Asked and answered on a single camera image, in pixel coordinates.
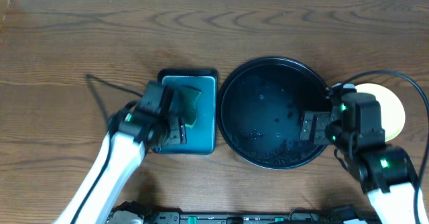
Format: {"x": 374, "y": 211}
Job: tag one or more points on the green and yellow sponge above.
{"x": 183, "y": 104}

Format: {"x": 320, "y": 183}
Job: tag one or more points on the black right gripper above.
{"x": 322, "y": 120}

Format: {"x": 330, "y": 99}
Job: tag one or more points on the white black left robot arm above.
{"x": 130, "y": 135}

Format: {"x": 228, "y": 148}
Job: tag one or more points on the black round tray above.
{"x": 260, "y": 110}

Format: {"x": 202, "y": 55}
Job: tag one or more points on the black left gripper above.
{"x": 175, "y": 130}

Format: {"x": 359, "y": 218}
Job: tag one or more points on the yellow plate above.
{"x": 393, "y": 116}

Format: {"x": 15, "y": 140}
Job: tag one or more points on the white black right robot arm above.
{"x": 385, "y": 172}

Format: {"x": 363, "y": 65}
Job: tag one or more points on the teal rectangular water tray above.
{"x": 201, "y": 139}

